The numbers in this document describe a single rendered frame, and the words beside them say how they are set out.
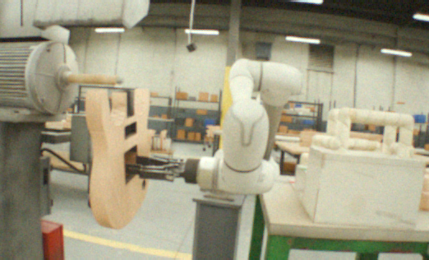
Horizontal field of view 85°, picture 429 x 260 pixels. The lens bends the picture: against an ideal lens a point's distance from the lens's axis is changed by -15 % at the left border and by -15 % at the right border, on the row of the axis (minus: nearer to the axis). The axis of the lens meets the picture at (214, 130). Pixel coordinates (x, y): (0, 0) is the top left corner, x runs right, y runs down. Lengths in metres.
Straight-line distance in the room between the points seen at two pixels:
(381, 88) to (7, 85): 13.30
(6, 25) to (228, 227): 1.37
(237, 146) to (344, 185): 0.27
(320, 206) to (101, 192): 0.53
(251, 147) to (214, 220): 0.98
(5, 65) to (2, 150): 0.29
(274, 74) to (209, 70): 10.95
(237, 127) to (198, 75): 11.52
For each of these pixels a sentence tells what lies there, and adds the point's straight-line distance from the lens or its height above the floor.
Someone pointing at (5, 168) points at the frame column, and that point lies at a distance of 1.08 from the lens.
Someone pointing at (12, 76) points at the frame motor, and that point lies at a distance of 1.01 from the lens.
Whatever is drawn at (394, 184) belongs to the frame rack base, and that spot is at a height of 1.04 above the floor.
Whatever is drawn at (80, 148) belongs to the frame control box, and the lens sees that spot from 1.20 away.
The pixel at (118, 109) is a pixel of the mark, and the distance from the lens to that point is 0.78.
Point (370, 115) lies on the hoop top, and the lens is 0.70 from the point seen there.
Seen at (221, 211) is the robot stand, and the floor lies 0.64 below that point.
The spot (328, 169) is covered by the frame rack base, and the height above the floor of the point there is 1.06.
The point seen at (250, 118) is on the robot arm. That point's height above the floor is 1.16.
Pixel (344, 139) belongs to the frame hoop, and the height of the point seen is 1.14.
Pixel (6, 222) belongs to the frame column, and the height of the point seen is 0.73.
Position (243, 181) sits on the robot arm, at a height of 1.00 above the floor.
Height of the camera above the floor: 1.16
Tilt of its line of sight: 3 degrees down
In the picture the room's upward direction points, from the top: 5 degrees clockwise
